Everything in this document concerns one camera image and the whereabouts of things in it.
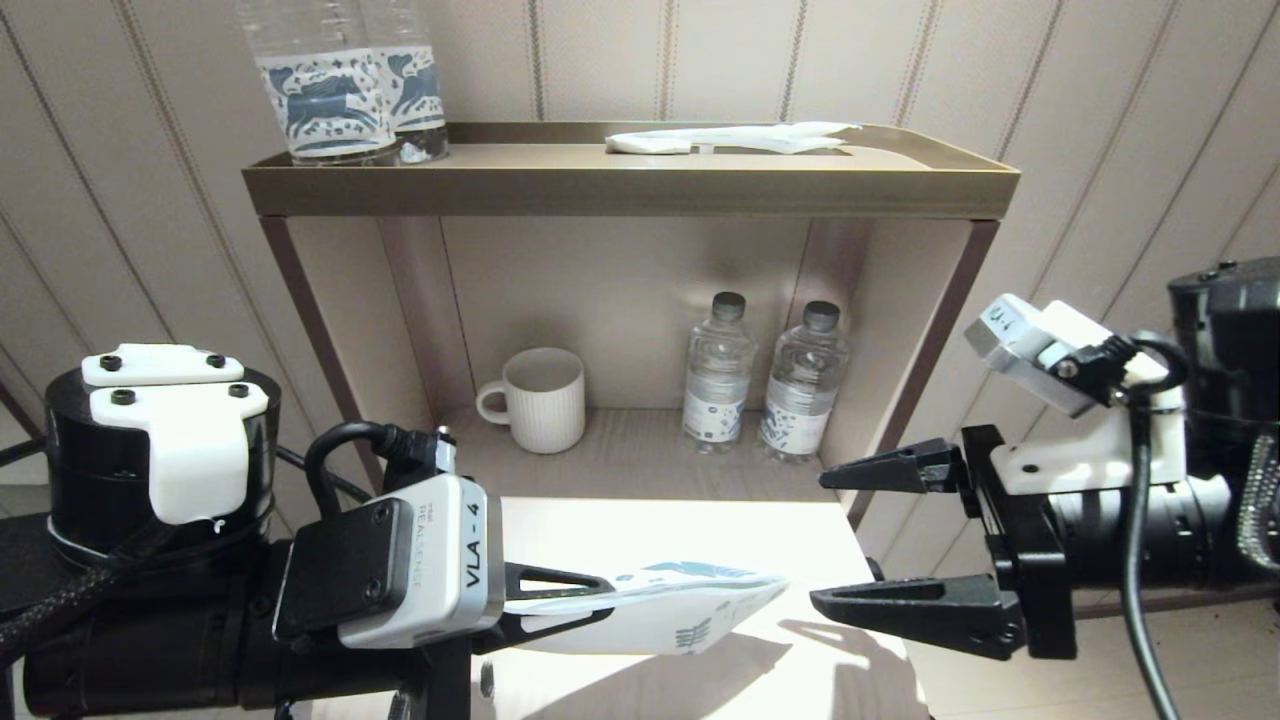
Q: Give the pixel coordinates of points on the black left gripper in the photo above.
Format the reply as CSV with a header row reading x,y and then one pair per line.
x,y
445,690

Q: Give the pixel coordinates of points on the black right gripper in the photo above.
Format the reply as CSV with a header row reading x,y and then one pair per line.
x,y
1030,560

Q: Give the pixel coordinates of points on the white leaf-print plastic bag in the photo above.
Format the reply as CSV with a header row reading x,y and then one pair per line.
x,y
680,615

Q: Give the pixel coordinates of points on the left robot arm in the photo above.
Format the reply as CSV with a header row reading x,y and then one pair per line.
x,y
150,640

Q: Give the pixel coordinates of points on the white left arm joint cover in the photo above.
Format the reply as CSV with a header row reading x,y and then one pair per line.
x,y
190,450

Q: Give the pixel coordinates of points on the small black table knob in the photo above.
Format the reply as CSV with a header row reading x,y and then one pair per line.
x,y
874,567

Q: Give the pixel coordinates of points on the slim white toothbrush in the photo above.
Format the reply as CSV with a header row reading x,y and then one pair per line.
x,y
486,682

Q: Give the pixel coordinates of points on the small clear water bottle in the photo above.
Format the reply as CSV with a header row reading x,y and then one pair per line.
x,y
716,380
802,390

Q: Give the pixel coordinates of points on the white ribbed mug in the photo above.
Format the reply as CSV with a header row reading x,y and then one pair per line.
x,y
545,405

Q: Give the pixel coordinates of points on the white packet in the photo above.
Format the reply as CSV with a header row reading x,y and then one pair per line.
x,y
770,138

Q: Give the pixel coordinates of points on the bronze open shelf unit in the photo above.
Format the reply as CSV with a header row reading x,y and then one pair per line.
x,y
620,185

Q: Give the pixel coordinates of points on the white folded sachet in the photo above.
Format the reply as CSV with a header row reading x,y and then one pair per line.
x,y
648,146

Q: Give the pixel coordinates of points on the large bottle blue deer label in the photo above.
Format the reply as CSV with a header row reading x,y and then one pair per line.
x,y
325,95
420,90

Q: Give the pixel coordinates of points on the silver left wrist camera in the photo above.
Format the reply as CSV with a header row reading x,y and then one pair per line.
x,y
430,560

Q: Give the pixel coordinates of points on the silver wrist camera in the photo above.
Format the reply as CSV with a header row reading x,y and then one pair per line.
x,y
1020,350
430,560

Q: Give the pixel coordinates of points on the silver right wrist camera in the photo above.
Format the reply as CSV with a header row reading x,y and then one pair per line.
x,y
1020,350

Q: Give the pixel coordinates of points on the white wall fixture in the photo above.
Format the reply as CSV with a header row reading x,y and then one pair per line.
x,y
15,475

